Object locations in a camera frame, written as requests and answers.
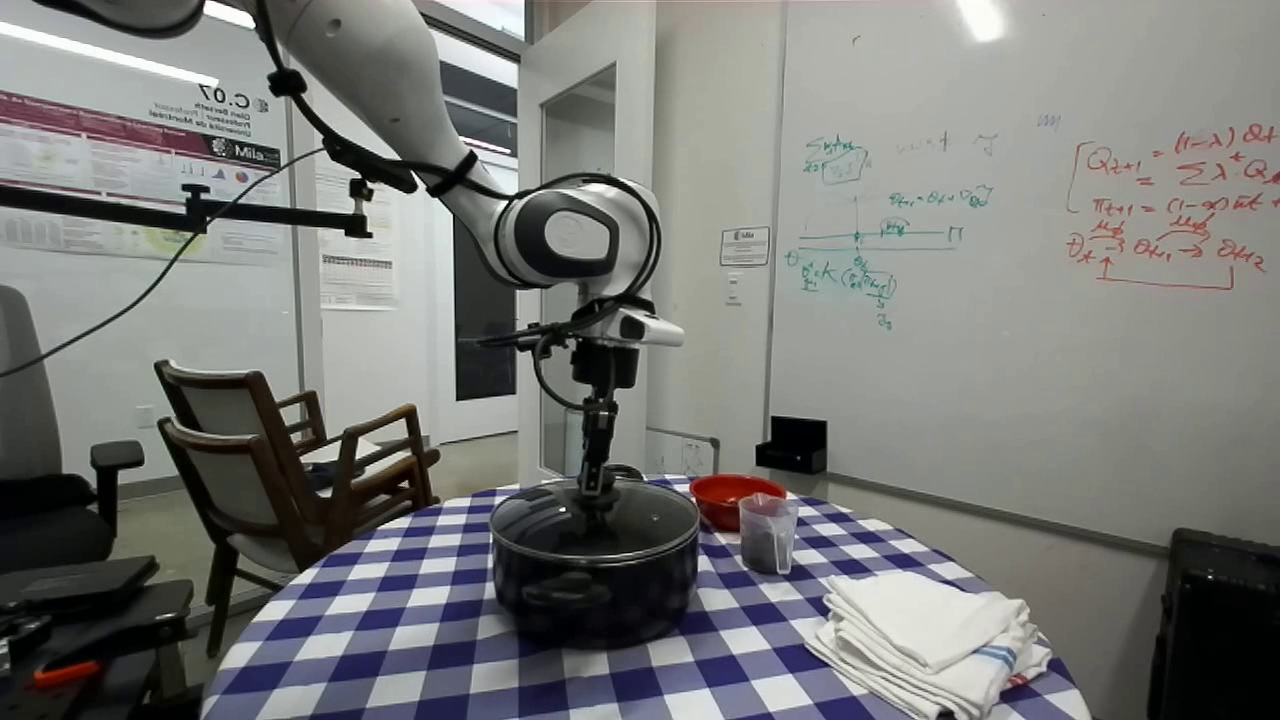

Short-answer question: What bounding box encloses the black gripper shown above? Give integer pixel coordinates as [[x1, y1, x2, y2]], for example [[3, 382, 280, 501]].
[[571, 340, 640, 485]]

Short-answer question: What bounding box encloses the glass pot lid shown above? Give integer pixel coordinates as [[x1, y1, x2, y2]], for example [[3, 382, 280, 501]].
[[491, 464, 699, 570]]

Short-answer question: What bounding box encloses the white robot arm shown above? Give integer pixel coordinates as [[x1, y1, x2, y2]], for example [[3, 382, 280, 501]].
[[236, 0, 666, 493]]

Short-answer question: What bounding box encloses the black cooking pot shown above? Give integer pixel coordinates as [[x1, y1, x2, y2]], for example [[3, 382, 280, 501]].
[[490, 481, 699, 647]]

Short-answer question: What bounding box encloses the red bowl with beans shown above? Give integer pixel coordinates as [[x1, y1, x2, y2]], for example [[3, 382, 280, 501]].
[[687, 472, 780, 533]]

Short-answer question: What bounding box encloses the clear plastic measuring cup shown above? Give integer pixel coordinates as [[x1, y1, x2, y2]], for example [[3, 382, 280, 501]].
[[741, 496, 798, 576]]

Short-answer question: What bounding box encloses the blue white checkered tablecloth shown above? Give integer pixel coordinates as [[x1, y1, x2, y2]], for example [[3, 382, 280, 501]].
[[202, 477, 1095, 720]]

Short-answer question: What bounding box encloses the wooden chair front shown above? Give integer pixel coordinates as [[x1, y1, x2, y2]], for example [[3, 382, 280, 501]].
[[160, 416, 442, 652]]

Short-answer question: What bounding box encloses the wooden chair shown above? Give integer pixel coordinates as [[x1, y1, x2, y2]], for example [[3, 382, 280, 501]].
[[160, 416, 442, 652], [152, 360, 330, 451]]

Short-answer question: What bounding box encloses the wooden chair rear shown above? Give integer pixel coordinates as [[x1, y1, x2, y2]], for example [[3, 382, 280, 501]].
[[152, 360, 330, 451]]

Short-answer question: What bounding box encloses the folded white towel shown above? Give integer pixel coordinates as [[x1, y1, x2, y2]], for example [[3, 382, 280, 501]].
[[803, 573, 1053, 720]]

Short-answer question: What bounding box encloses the whiteboard with writing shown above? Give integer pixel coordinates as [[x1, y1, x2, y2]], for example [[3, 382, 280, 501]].
[[769, 0, 1280, 543]]

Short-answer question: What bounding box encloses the black office chair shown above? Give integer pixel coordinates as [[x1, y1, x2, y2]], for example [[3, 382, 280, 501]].
[[0, 285, 202, 720]]

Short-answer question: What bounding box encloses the orange black clamp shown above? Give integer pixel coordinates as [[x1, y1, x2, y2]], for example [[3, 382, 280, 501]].
[[29, 661, 103, 693]]

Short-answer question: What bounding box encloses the black suitcase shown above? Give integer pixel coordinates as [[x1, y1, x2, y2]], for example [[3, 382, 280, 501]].
[[1149, 527, 1280, 720]]

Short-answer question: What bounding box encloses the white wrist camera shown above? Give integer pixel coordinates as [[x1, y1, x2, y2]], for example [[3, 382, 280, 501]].
[[578, 306, 684, 349]]

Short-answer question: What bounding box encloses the black camera boom pole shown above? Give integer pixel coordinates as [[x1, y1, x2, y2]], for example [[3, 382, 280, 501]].
[[0, 182, 372, 239]]

